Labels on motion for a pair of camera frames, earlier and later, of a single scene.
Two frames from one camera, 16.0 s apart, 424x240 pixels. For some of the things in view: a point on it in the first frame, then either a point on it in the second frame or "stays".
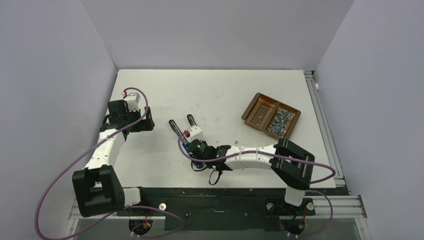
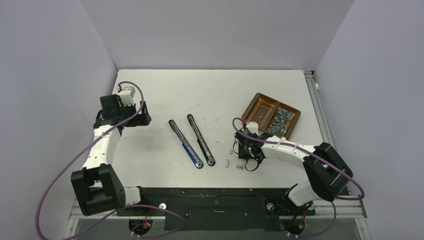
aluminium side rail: (339, 176) stays
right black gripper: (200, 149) -> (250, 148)
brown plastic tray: (277, 119) stays
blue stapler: (185, 143) stays
